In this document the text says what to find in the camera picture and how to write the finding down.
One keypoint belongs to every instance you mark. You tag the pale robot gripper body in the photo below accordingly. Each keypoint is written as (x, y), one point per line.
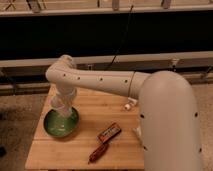
(63, 98)

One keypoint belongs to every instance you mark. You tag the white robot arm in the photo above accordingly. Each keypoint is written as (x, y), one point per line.
(169, 117)

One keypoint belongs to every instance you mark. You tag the green ceramic bowl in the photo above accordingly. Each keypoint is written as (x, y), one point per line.
(58, 126)

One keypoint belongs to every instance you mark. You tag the brown candy bar wrapper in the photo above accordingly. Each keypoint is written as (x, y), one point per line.
(109, 133)

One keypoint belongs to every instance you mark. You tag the wooden table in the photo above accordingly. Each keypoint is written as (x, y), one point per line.
(97, 112)

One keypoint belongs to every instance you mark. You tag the white tube with cap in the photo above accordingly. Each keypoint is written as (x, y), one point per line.
(131, 102)

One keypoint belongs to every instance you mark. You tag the white wrapped packet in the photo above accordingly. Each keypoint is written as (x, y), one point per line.
(137, 132)

